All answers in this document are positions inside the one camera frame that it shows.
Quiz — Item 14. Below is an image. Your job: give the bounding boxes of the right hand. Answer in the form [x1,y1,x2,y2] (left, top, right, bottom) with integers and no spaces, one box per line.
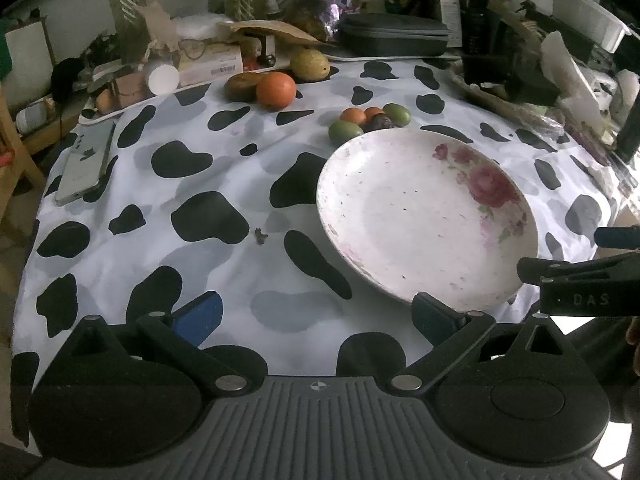
[625,316,640,376]

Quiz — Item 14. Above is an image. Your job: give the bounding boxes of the black zipper case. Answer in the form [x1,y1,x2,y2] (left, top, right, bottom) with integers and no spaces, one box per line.
[336,13,449,58]

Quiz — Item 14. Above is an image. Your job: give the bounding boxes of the small orange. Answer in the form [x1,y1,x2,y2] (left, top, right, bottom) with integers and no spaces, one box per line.
[364,107,384,122]
[340,107,368,126]

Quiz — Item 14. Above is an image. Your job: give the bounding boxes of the woven basket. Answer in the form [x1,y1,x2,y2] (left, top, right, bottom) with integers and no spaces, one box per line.
[448,61,565,139]

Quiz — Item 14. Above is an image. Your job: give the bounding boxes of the yellow white box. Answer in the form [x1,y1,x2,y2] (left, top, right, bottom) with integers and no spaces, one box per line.
[178,40,243,87]

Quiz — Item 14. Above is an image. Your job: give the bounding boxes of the cow print tablecloth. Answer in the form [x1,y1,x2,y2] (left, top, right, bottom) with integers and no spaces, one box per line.
[11,61,618,440]

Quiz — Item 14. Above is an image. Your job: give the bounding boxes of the small orange back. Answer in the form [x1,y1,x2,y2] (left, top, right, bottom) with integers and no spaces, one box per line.
[364,107,384,122]

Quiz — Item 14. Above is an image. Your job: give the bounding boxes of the white laundry basket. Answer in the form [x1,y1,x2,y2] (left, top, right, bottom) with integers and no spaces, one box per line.
[552,0,632,53]

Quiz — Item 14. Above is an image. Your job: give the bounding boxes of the brown paper envelope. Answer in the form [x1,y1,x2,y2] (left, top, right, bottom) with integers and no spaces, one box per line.
[220,20,321,46]

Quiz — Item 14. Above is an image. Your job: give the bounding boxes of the white cylinder bottle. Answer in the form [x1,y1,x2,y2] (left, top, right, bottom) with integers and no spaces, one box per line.
[144,61,180,96]

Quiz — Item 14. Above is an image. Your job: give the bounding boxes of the small orange front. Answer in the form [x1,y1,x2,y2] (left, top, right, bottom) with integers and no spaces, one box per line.
[340,107,368,126]

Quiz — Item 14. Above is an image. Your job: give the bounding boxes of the large orange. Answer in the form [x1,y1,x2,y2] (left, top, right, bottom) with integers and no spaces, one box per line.
[256,72,297,110]

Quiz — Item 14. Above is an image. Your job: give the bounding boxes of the dark purple passion fruit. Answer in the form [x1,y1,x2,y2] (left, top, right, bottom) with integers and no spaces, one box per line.
[363,113,395,132]

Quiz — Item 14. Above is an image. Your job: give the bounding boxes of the white floral plate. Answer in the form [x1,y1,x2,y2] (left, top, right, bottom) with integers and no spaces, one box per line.
[317,128,538,312]

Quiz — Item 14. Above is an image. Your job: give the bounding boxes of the green fruit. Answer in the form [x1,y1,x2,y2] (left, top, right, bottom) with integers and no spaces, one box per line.
[328,120,363,146]
[383,103,411,128]

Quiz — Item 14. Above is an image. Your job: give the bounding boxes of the white smartphone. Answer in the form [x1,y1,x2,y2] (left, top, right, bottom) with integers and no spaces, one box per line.
[54,120,115,205]

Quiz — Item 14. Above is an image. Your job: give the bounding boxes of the brown paper bag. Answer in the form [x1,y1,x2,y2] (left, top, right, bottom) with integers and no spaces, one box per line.
[136,1,180,56]

